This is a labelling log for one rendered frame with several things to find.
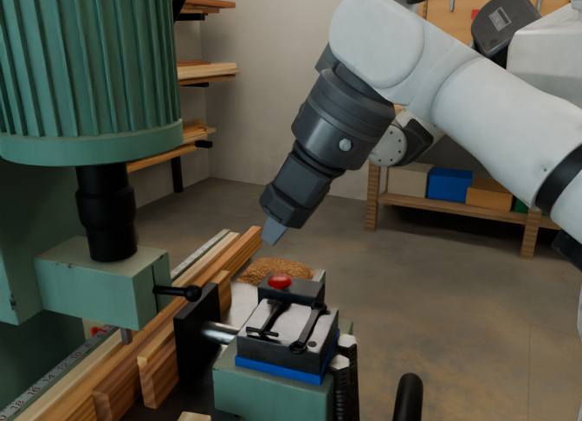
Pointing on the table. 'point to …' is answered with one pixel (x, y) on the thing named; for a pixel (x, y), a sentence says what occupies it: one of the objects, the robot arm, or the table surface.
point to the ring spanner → (307, 328)
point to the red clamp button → (280, 281)
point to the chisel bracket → (103, 284)
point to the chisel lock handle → (192, 293)
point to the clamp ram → (200, 331)
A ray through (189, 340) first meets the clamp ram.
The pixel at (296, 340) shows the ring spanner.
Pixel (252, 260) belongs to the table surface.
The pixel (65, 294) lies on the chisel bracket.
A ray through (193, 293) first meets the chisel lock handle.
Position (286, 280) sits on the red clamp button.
